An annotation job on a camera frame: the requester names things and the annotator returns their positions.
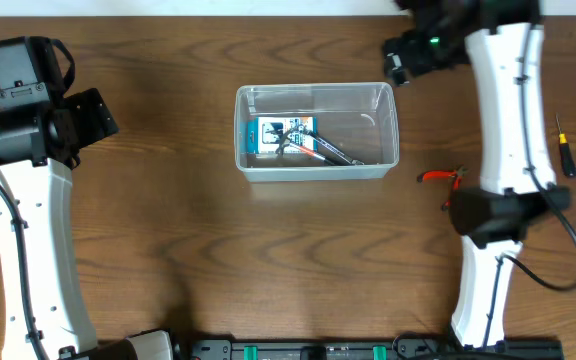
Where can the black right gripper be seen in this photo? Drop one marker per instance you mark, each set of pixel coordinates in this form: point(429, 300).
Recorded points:
point(398, 62)

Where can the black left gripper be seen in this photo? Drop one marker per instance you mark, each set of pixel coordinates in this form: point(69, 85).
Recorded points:
point(93, 112)

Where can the silver ring wrench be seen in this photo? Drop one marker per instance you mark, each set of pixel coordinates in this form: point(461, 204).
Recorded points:
point(329, 146)

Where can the yellow black screwdriver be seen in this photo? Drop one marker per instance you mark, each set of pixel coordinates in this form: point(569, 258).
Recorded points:
point(566, 159)

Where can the blue white screwdriver box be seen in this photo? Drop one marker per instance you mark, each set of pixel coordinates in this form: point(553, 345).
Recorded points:
point(264, 134)

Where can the orange black pen tool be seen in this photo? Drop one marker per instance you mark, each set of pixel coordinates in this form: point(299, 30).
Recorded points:
point(286, 142)

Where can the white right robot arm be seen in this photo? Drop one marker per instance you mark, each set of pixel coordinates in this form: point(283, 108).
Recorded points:
point(502, 42)

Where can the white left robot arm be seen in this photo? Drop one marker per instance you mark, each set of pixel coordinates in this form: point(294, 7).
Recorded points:
point(46, 317)

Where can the clear plastic container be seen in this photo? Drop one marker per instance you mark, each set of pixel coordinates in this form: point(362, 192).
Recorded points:
point(358, 118)

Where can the black rail with green clips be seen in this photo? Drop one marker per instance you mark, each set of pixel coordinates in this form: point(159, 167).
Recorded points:
point(402, 348)

